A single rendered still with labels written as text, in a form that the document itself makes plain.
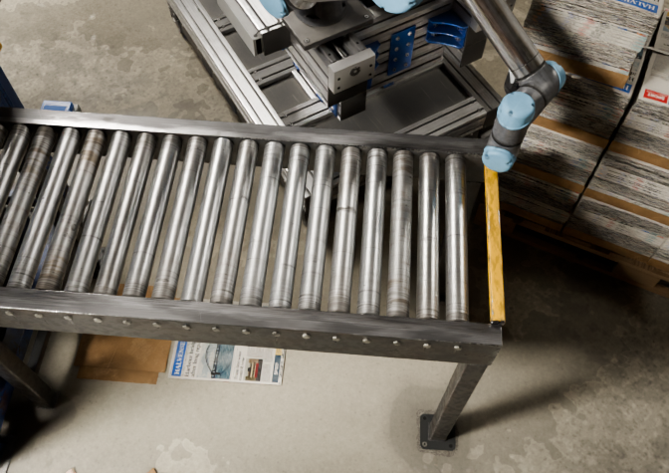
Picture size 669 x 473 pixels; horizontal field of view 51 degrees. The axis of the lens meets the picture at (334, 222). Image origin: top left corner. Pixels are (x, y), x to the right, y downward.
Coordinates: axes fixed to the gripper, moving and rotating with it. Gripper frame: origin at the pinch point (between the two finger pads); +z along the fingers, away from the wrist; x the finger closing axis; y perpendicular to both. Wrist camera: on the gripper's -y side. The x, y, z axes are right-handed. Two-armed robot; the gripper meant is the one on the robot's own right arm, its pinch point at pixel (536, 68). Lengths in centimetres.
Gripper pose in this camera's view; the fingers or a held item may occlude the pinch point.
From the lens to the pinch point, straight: 191.8
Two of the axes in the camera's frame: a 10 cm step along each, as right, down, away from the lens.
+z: 4.1, -7.8, 4.7
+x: -9.1, -3.6, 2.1
